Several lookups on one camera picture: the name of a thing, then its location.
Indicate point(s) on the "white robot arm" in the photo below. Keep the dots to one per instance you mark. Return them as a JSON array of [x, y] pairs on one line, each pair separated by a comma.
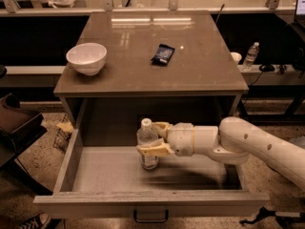
[[230, 142]]

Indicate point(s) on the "black computer mouse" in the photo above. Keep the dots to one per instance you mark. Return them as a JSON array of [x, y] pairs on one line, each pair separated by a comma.
[[267, 68]]

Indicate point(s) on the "dark brown chair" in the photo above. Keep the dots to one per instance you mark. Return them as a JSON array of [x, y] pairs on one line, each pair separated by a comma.
[[19, 129]]

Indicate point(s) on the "clear plastic water bottle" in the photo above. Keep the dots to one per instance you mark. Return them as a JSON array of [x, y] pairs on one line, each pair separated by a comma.
[[145, 135]]

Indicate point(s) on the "wire mesh basket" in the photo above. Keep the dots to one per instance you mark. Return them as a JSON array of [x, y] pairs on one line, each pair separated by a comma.
[[63, 136]]

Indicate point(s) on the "black white sneaker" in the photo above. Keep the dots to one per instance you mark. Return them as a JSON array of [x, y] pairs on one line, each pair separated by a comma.
[[40, 221]]

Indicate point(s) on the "black grabber tool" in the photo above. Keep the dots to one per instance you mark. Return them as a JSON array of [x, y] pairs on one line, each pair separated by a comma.
[[284, 219]]

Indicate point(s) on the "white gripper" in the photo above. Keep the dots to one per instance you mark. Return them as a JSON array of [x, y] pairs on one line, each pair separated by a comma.
[[180, 139]]

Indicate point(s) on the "background clear water bottle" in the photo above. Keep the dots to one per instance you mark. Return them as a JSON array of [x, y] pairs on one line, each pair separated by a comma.
[[250, 57]]

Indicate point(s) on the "open grey top drawer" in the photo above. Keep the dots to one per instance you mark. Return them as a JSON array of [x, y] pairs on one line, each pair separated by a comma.
[[109, 182]]

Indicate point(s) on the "small white paper cup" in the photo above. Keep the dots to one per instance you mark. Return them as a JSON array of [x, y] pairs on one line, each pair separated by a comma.
[[236, 57]]

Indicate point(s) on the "dark blue snack packet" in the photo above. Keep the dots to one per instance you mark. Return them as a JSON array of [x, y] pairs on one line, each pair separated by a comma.
[[163, 55]]

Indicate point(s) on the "black drawer handle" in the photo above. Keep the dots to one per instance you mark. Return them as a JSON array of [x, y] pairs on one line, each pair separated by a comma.
[[150, 217]]

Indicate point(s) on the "white ceramic bowl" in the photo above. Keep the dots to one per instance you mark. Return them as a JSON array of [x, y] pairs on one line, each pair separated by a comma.
[[87, 58]]

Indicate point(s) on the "grey cabinet with counter top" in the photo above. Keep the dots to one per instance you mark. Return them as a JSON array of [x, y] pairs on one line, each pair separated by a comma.
[[201, 84]]

